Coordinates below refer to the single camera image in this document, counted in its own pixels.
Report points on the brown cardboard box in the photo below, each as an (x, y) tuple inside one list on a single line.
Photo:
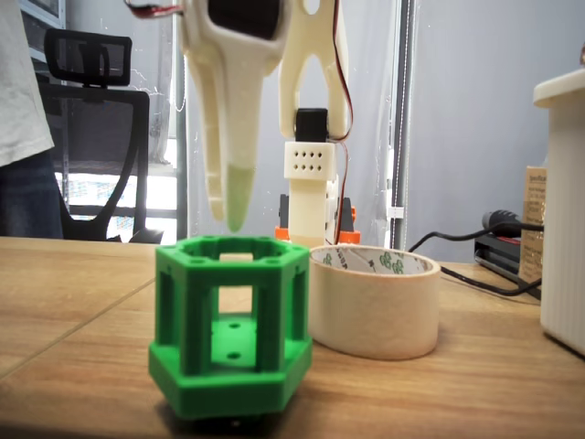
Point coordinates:
[(532, 219)]

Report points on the person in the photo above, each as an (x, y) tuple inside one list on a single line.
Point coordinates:
[(23, 114)]

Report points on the green hexagonal printed component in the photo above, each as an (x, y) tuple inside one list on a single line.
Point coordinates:
[(192, 292)]

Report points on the black office chair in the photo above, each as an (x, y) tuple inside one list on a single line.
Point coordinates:
[(132, 151)]

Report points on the beige masking tape roll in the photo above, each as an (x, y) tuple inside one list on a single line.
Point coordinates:
[(375, 311)]

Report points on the black power supply unit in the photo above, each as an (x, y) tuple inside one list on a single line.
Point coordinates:
[(496, 256)]

